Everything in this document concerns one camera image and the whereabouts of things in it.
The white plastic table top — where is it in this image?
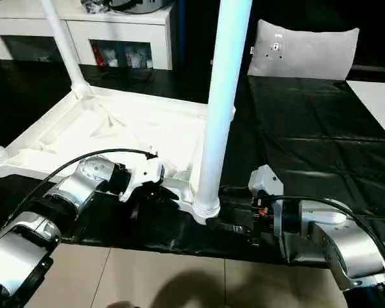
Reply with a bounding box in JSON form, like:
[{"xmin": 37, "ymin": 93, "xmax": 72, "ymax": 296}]
[{"xmin": 0, "ymin": 83, "xmax": 237, "ymax": 227}]

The black box with gold label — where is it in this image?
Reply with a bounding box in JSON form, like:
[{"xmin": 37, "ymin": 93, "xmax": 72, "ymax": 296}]
[{"xmin": 171, "ymin": 0, "xmax": 261, "ymax": 78}]

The white flat board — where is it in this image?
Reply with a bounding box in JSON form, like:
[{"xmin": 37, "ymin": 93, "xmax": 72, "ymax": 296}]
[{"xmin": 346, "ymin": 80, "xmax": 385, "ymax": 145}]

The white cabinet with glass doors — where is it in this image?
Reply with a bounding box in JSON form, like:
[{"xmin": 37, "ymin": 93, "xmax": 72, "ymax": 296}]
[{"xmin": 0, "ymin": 0, "xmax": 177, "ymax": 71}]

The grey cushion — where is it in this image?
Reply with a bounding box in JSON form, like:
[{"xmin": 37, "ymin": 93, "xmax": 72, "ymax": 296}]
[{"xmin": 247, "ymin": 18, "xmax": 361, "ymax": 81}]

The black horizontal bar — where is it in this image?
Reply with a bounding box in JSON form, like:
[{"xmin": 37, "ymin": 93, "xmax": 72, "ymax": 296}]
[{"xmin": 352, "ymin": 65, "xmax": 385, "ymax": 73}]

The grey round container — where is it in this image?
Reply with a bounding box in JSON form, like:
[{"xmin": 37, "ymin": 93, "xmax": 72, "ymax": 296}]
[{"xmin": 110, "ymin": 0, "xmax": 167, "ymax": 14}]

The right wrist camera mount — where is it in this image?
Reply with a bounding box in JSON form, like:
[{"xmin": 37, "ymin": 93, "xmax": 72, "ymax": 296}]
[{"xmin": 247, "ymin": 164, "xmax": 285, "ymax": 240}]

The black tangled cable pile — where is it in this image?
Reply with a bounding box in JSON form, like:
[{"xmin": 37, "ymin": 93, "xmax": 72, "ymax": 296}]
[{"xmin": 81, "ymin": 0, "xmax": 112, "ymax": 13}]

